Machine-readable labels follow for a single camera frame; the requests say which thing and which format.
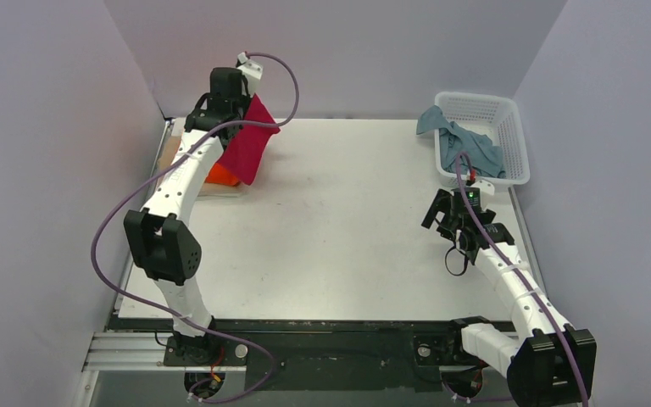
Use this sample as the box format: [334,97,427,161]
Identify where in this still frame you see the red t shirt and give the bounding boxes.
[217,125,280,186]

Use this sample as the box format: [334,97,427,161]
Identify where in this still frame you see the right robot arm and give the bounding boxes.
[421,186,597,406]

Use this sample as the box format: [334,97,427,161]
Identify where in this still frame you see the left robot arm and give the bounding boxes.
[124,63,263,365]

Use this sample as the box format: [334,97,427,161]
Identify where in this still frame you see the grey-blue t shirt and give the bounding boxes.
[416,106,506,178]

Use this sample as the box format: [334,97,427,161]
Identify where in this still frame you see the folded orange t shirt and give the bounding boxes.
[204,163,241,187]

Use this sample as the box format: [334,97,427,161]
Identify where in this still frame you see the folded beige t shirt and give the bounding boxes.
[156,137,247,198]

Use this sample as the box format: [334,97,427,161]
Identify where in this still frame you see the white plastic basket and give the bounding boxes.
[433,91,531,189]

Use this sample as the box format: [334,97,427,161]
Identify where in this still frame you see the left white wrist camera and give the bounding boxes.
[236,52,264,96]

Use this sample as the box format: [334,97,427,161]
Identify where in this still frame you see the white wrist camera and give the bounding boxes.
[236,52,264,96]
[471,179,496,196]

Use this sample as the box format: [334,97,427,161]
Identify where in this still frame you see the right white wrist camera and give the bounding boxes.
[471,179,496,196]

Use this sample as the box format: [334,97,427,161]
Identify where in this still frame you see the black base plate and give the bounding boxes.
[107,316,517,401]

